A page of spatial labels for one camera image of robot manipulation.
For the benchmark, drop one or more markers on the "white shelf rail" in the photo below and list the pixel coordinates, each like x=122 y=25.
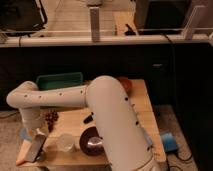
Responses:
x=96 y=38

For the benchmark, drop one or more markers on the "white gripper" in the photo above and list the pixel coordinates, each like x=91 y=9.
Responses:
x=34 y=123

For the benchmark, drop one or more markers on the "black tool on shelf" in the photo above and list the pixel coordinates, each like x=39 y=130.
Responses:
x=129 y=30

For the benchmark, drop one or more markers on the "black monitor right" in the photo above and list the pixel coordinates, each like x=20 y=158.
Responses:
x=160 y=14

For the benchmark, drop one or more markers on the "black monitor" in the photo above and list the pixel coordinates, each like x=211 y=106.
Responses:
x=160 y=14
x=22 y=15

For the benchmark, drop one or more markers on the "orange brown bowl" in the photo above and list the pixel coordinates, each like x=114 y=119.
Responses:
x=126 y=83

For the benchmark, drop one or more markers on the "wooden table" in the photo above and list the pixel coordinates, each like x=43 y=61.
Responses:
x=71 y=121

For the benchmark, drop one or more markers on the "blue plate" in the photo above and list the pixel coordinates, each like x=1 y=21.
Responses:
x=23 y=135

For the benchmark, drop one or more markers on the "blue cup on floor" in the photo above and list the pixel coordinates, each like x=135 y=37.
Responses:
x=169 y=142

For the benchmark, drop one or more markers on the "black eraser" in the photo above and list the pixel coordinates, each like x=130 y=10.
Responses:
x=88 y=119

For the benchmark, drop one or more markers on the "green plastic bin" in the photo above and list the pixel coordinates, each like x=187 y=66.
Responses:
x=56 y=81

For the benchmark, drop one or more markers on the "clear plastic cup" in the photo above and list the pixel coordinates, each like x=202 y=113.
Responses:
x=66 y=143

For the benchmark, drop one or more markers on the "bunch of dark grapes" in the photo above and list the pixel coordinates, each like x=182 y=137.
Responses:
x=51 y=117

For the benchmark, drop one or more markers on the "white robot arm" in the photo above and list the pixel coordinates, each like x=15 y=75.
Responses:
x=123 y=138

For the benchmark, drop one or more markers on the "black monitor left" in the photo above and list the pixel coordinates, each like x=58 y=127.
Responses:
x=22 y=15

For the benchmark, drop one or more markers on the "metal cup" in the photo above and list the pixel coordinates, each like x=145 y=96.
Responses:
x=94 y=143

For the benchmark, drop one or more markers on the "dark brown plate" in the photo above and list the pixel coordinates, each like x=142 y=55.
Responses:
x=84 y=138

